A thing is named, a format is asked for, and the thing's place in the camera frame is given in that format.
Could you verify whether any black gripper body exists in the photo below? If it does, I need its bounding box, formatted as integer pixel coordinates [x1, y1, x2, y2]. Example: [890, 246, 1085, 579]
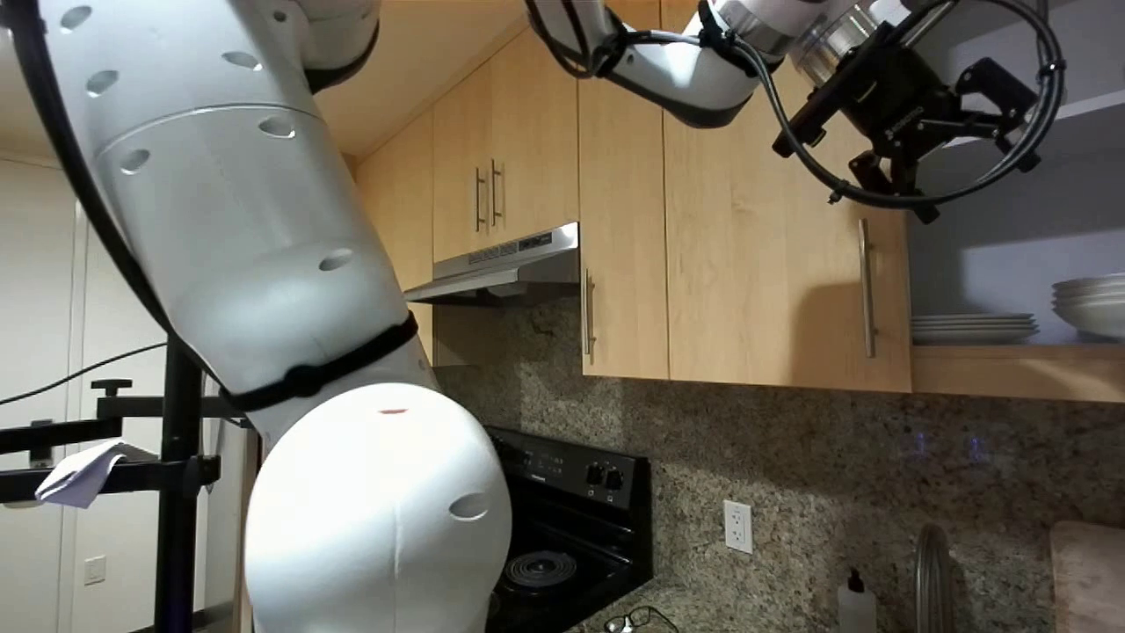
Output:
[840, 29, 962, 161]

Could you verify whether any white cabinet shelf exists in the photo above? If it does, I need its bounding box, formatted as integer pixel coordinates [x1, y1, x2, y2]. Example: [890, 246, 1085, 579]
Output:
[1049, 85, 1125, 130]

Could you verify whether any white dinner plate stack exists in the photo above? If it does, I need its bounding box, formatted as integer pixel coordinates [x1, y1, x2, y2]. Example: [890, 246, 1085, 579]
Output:
[912, 308, 1040, 348]

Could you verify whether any white bowl stack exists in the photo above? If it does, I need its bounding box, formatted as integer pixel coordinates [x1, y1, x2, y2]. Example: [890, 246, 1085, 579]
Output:
[1049, 270, 1125, 343]

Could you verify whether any curved metal faucet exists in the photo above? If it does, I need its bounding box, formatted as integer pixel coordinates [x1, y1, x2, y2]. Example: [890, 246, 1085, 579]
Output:
[912, 519, 960, 633]

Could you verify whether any steel range hood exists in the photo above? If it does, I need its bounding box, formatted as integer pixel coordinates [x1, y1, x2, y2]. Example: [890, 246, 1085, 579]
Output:
[401, 218, 584, 308]

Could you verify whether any pale cutting board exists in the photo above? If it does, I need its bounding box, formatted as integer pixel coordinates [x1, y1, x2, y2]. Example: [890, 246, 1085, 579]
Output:
[1049, 519, 1125, 633]

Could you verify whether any black electric stove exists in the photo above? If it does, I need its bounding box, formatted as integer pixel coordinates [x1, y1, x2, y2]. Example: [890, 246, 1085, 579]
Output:
[496, 423, 656, 633]

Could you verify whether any clear glass object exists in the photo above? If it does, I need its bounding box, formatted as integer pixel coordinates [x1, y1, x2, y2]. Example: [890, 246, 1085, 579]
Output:
[599, 606, 686, 633]

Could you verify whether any black metal stand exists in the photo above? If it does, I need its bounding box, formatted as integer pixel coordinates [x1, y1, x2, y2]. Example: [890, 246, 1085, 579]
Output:
[0, 338, 229, 633]

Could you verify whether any white crumpled paper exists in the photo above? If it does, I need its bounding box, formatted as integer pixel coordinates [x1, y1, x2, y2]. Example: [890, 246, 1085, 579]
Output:
[33, 434, 164, 513]

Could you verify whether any white wall outlet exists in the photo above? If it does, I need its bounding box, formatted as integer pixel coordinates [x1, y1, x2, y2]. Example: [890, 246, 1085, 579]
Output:
[722, 497, 761, 558]

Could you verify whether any thin black wire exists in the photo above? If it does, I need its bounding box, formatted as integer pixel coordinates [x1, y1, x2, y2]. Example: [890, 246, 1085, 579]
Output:
[0, 340, 168, 411]

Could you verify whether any white wall switch plate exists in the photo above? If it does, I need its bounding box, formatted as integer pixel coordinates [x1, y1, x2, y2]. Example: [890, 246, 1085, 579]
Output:
[77, 549, 113, 595]

